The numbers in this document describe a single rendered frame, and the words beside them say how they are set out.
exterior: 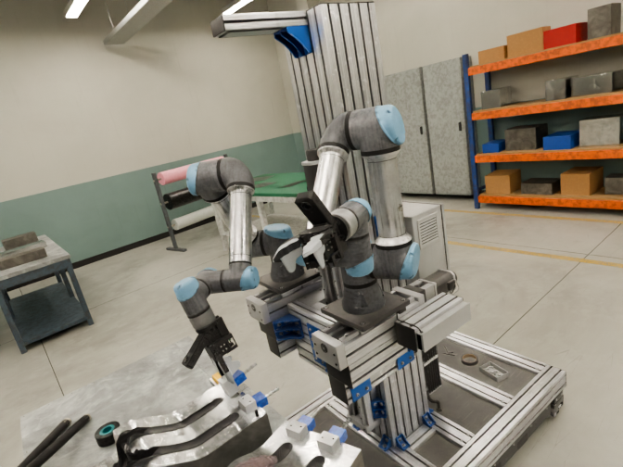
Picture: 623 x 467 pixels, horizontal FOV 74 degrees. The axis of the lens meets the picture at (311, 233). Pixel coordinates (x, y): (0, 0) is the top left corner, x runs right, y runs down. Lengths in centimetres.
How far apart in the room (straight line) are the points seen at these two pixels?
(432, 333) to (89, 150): 690
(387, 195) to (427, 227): 56
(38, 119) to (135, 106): 147
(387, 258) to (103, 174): 681
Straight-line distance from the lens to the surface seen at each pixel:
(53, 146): 768
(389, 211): 126
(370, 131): 121
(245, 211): 141
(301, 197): 87
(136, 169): 792
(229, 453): 134
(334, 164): 121
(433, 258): 184
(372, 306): 140
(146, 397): 180
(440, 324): 150
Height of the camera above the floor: 171
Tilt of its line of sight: 16 degrees down
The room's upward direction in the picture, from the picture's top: 11 degrees counter-clockwise
